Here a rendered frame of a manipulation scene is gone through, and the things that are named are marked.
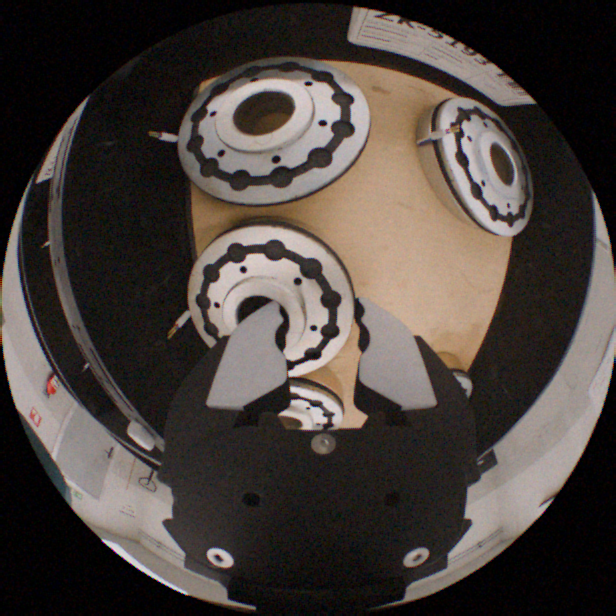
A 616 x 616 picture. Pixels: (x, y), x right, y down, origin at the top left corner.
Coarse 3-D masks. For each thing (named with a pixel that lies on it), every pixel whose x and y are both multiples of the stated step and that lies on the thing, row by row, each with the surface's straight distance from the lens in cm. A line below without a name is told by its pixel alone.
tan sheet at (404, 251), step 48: (384, 96) 16; (432, 96) 19; (384, 144) 14; (192, 192) 16; (336, 192) 13; (384, 192) 14; (432, 192) 15; (336, 240) 14; (384, 240) 14; (432, 240) 15; (480, 240) 18; (384, 288) 15; (432, 288) 17; (480, 288) 20; (432, 336) 19; (480, 336) 24
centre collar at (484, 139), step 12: (480, 132) 15; (492, 132) 16; (480, 144) 14; (504, 144) 17; (480, 156) 14; (492, 168) 14; (516, 168) 17; (492, 180) 14; (516, 180) 17; (504, 192) 15; (516, 192) 16
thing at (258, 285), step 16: (240, 288) 11; (256, 288) 11; (272, 288) 11; (288, 288) 11; (224, 304) 12; (240, 304) 12; (288, 304) 11; (304, 304) 11; (224, 320) 12; (240, 320) 13; (288, 320) 12; (304, 320) 11; (288, 336) 12
